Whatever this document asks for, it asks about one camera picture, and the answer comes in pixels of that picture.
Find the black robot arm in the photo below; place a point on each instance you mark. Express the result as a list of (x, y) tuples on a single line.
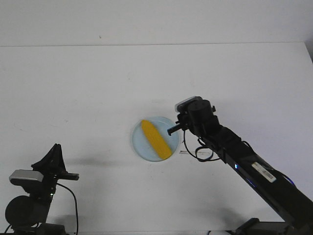
[(275, 188), (27, 215)]

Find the light blue round plate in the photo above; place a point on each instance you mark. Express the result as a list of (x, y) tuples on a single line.
[(140, 144)]

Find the yellow corn cob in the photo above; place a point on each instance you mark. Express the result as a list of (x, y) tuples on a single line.
[(155, 139)]

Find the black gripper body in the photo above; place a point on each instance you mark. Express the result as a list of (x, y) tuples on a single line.
[(50, 181), (198, 117)]

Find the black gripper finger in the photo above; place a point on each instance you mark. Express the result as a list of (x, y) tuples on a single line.
[(52, 162), (173, 129)]

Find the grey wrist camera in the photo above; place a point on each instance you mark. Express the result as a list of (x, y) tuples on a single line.
[(181, 105), (29, 175)]

